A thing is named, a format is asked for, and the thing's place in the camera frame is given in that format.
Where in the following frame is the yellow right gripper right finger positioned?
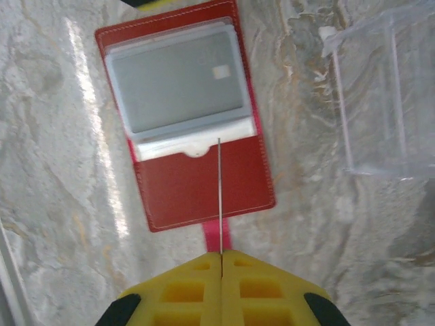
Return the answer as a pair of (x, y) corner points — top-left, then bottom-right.
(221, 249), (351, 326)

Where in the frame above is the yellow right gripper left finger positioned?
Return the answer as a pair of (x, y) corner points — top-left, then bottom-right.
(94, 251), (224, 326)

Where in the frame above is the thin credit card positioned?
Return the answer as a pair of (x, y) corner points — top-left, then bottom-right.
(217, 137), (224, 256)

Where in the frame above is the grey credit card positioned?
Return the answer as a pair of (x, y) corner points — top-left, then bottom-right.
(111, 31), (246, 134)

